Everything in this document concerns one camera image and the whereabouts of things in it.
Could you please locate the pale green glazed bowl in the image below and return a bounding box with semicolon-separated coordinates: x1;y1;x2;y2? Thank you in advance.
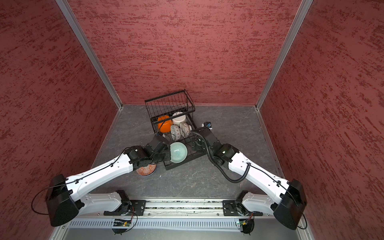
170;142;188;164

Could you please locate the left controller board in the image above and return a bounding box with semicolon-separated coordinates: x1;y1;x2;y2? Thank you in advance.
112;219;132;235

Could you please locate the black wire dish rack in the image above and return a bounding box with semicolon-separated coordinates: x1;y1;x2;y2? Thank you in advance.
145;90;205;170

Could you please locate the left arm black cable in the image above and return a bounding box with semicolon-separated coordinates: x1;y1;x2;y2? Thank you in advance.
30;146;133;216

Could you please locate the controller board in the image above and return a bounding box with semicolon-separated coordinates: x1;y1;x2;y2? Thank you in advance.
238;219;255;235
112;219;132;235

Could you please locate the red white patterned bowl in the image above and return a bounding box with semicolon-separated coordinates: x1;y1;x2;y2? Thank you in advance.
180;122;192;138

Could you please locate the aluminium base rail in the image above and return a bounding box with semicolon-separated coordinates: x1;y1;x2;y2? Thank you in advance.
49;197;314;240

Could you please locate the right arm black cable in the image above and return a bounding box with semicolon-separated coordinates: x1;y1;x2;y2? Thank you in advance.
190;130;252;184

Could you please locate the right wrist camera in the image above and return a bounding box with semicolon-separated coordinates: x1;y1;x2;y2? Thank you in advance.
202;122;213;130

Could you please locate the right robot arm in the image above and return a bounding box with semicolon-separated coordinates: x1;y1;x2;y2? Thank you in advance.
191;127;308;230

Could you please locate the right controller board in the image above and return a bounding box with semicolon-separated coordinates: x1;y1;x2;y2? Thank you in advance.
238;219;255;235

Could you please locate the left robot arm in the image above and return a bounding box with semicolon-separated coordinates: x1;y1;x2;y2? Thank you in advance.
46;135;171;227

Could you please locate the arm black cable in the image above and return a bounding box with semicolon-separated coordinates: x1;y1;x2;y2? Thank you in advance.
30;146;133;216
190;130;252;184

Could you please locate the orange patterned bowl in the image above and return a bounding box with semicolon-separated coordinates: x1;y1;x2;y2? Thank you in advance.
136;164;157;177

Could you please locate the green white patterned bowl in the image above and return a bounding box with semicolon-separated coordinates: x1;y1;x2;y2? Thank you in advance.
170;125;182;142

